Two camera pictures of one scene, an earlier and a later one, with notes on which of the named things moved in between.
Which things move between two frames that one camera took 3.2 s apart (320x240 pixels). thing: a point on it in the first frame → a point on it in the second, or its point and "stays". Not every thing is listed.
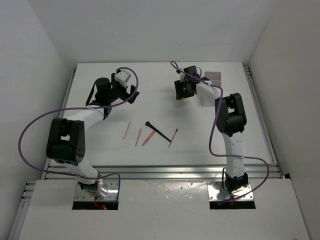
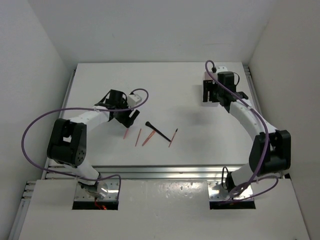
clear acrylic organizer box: x=214 y=77 stays
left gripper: x=124 y=94 → x=126 y=120
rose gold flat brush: x=149 y=138 stays
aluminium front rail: x=53 y=171 stays
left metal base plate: x=80 y=195 stays
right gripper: x=179 y=84 → x=209 y=85
